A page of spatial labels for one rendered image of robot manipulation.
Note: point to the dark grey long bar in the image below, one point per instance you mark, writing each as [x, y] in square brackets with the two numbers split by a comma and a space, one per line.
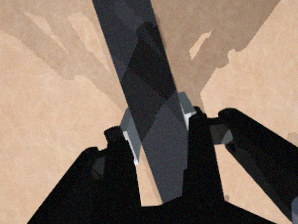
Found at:
[133, 39]

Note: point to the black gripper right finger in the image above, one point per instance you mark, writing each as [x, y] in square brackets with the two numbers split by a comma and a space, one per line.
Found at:
[268, 158]

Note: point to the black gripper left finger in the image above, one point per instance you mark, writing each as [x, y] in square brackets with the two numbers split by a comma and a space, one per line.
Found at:
[114, 185]

